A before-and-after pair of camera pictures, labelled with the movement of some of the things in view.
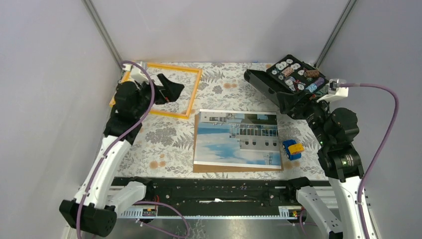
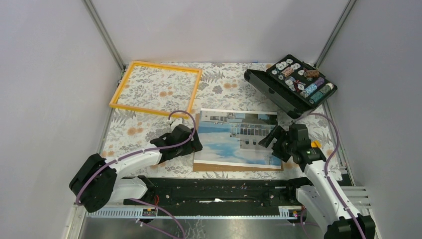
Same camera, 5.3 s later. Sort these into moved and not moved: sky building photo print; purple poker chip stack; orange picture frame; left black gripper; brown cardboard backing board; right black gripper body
Moved: right black gripper body; left black gripper
Not moved: sky building photo print; purple poker chip stack; brown cardboard backing board; orange picture frame
